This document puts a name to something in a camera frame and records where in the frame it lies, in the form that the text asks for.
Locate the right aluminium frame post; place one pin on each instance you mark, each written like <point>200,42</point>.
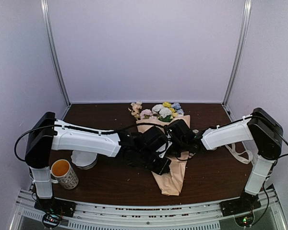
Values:
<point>246,16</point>

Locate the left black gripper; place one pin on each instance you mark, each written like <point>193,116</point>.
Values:
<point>161,170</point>

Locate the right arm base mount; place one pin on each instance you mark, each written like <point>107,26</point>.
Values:
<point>241,209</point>

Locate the white scalloped bowl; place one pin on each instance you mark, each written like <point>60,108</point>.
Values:
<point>84,160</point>

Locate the blue flower stem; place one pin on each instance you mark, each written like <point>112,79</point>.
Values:
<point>177,107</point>

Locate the patterned mug with orange inside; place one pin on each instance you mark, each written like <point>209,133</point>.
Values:
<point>64,174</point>

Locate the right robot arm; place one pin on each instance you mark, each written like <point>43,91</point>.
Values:
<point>259,127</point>

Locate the peach blossom stem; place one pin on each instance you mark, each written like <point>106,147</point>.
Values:
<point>136,109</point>

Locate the pink and green wrapping paper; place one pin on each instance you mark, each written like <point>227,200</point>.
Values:
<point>170,183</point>

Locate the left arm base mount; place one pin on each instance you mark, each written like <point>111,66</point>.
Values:
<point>54,211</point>

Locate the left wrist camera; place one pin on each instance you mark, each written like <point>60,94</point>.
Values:
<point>162,150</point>

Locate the white printed ribbon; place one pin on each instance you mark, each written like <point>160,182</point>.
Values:
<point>238,152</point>

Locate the aluminium frame post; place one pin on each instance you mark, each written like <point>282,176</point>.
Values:
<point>246,16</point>
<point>53,52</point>

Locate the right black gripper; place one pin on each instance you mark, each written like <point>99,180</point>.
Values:
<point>178,155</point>

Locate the left aluminium frame post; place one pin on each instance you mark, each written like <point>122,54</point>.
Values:
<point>53,52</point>

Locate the yellow flower stem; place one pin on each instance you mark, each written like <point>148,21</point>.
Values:
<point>169,107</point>

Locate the aluminium front rail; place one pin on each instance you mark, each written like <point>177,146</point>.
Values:
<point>200,216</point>

